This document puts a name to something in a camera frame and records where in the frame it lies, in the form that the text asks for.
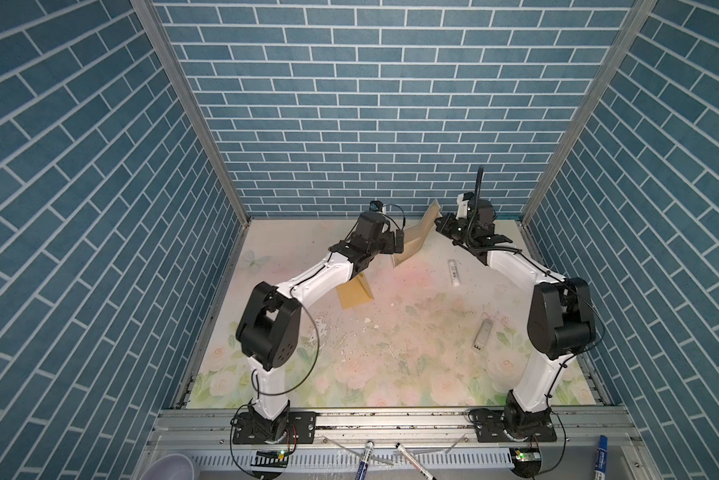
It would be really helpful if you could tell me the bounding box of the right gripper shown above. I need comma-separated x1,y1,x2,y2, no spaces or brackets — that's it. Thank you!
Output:
433,213,475,248

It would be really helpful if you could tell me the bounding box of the beige letter paper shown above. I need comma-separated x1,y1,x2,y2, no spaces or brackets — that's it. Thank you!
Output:
393,199,441,268

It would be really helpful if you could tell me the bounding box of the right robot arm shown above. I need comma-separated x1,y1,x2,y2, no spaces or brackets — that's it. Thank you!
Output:
435,193,597,442

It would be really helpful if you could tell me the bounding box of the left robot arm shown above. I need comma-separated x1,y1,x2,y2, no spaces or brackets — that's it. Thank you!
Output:
235,201,405,443

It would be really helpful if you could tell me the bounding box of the yellow envelope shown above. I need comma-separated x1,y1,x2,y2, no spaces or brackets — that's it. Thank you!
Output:
335,273,375,310

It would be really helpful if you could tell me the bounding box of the white glue stick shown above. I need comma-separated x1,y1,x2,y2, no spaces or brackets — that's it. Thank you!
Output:
447,259,461,287

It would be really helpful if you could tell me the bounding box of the blue marker pen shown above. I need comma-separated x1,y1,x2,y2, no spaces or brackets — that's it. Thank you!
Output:
354,440,375,480

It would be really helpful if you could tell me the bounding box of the black white marker pen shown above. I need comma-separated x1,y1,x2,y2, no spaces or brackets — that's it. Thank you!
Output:
395,443,437,480

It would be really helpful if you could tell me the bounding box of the blue marker right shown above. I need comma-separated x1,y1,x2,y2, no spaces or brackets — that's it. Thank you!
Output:
593,435,609,480

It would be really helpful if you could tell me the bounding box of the white bowl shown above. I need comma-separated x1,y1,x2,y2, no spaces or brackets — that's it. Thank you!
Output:
140,453,199,480

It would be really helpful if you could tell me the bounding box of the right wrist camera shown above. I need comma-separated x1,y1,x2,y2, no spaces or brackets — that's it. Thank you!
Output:
457,192,475,219

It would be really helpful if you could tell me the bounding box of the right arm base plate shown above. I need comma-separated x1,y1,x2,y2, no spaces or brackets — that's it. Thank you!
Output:
467,408,557,443

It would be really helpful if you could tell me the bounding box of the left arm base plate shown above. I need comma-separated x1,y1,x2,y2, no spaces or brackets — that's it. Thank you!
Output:
231,409,316,445

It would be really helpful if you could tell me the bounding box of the aluminium rail frame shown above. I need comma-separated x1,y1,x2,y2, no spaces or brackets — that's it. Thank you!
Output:
134,405,659,479

